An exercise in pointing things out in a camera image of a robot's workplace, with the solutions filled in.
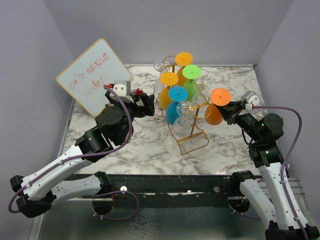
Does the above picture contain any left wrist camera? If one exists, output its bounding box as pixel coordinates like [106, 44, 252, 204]
[103, 80, 134, 104]

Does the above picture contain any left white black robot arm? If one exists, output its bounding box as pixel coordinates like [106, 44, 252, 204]
[8, 88, 155, 218]

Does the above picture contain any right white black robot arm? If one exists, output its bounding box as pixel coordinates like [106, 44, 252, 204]
[218, 101, 320, 240]

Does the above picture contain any grey holder with marker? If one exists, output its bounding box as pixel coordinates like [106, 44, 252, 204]
[130, 88, 144, 97]

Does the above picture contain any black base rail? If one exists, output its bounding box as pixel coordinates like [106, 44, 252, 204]
[67, 170, 263, 209]

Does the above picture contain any clear wine glass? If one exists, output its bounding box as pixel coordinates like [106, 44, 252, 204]
[153, 59, 171, 100]

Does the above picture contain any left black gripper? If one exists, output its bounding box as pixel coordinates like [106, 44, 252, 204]
[106, 92, 155, 144]

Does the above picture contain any aluminium extrusion rail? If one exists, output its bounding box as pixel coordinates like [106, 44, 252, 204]
[257, 178, 306, 199]

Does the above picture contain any yellow goblet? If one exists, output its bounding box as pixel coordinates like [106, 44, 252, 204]
[175, 52, 193, 87]
[158, 72, 179, 110]

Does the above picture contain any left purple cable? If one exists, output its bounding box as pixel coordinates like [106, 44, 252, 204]
[7, 85, 141, 221]

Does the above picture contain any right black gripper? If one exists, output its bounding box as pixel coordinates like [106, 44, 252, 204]
[216, 99, 263, 142]

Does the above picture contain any whiteboard with red writing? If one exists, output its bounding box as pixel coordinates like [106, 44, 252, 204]
[56, 38, 132, 117]

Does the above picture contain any gold wire glass rack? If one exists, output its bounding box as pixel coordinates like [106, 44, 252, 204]
[156, 55, 210, 155]

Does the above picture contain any orange cup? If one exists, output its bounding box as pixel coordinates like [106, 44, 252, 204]
[205, 88, 232, 126]

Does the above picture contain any green goblet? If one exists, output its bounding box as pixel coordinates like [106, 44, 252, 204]
[182, 64, 201, 102]

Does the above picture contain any blue goblet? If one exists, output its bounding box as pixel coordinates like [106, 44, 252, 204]
[165, 86, 188, 125]

